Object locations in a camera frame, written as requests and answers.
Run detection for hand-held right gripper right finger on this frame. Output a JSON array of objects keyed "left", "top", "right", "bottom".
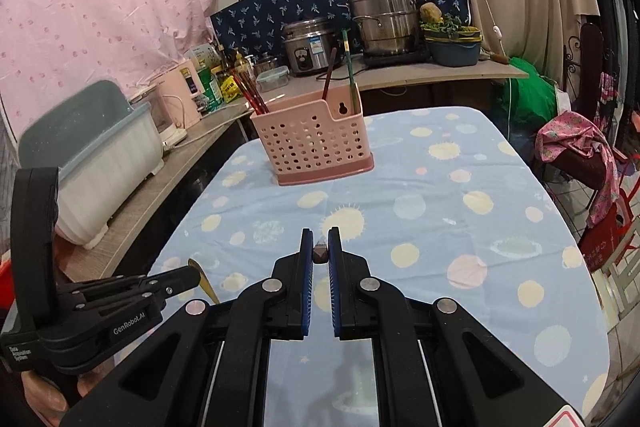
[{"left": 327, "top": 227, "right": 571, "bottom": 427}]

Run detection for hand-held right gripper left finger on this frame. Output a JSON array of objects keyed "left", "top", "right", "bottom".
[{"left": 60, "top": 228, "right": 315, "bottom": 427}]

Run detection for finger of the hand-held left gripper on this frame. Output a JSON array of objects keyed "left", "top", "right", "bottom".
[
  {"left": 75, "top": 288, "right": 173, "bottom": 315},
  {"left": 52, "top": 264, "right": 202, "bottom": 300}
]

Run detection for gold flower-shaped spoon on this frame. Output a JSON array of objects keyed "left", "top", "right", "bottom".
[{"left": 187, "top": 258, "right": 222, "bottom": 306}]

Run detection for pink perforated utensil basket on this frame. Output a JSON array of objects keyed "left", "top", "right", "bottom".
[{"left": 249, "top": 89, "right": 375, "bottom": 186}]

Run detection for bright red chopstick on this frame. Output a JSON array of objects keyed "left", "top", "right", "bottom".
[
  {"left": 239, "top": 72, "right": 266, "bottom": 114},
  {"left": 235, "top": 74, "right": 262, "bottom": 116}
]

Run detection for person's left hand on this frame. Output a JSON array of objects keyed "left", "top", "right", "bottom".
[{"left": 20, "top": 369, "right": 85, "bottom": 427}]

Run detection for grey white dish rack box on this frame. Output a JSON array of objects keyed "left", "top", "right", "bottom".
[{"left": 17, "top": 79, "right": 167, "bottom": 251}]

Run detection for blue spotted tablecloth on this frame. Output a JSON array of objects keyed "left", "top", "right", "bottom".
[{"left": 147, "top": 106, "right": 613, "bottom": 427}]

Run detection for pink electric kettle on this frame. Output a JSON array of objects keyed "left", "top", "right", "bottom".
[{"left": 149, "top": 59, "right": 207, "bottom": 148}]

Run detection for green can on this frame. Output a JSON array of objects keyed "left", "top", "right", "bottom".
[{"left": 196, "top": 66, "right": 224, "bottom": 112}]

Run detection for yellow packet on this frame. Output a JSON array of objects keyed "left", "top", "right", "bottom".
[{"left": 219, "top": 76, "right": 242, "bottom": 104}]

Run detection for clear food container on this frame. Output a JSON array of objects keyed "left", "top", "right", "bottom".
[{"left": 255, "top": 65, "right": 290, "bottom": 90}]

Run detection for green chopstick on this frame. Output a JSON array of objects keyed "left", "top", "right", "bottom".
[{"left": 341, "top": 29, "right": 362, "bottom": 115}]

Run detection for black induction cooktop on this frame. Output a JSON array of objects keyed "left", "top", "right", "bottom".
[{"left": 361, "top": 48, "right": 432, "bottom": 68}]

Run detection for steel rice cooker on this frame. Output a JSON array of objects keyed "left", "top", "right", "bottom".
[{"left": 281, "top": 18, "right": 344, "bottom": 78}]

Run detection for pink dotted cloth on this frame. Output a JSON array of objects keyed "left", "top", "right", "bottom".
[{"left": 0, "top": 0, "right": 227, "bottom": 135}]

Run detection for blue plastic basin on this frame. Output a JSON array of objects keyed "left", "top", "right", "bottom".
[{"left": 425, "top": 28, "right": 484, "bottom": 68}]

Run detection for steel steamer pot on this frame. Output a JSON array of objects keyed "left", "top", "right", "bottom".
[{"left": 346, "top": 0, "right": 427, "bottom": 58}]

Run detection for green plastic bag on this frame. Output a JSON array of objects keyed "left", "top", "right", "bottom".
[{"left": 509, "top": 58, "right": 559, "bottom": 128}]

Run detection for red stool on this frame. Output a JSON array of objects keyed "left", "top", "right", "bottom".
[{"left": 579, "top": 177, "right": 640, "bottom": 274}]

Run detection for navy leaf-print cloth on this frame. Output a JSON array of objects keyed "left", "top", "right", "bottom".
[{"left": 209, "top": 0, "right": 472, "bottom": 64}]

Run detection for green leafy vegetables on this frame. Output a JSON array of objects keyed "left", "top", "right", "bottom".
[{"left": 421, "top": 13, "right": 482, "bottom": 38}]

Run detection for pink floral cloth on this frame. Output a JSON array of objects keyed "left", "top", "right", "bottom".
[{"left": 534, "top": 111, "right": 622, "bottom": 229}]

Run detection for brown potato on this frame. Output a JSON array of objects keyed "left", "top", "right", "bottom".
[{"left": 420, "top": 3, "right": 444, "bottom": 26}]

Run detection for dark wooden chair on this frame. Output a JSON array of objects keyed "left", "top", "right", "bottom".
[{"left": 564, "top": 23, "right": 607, "bottom": 118}]

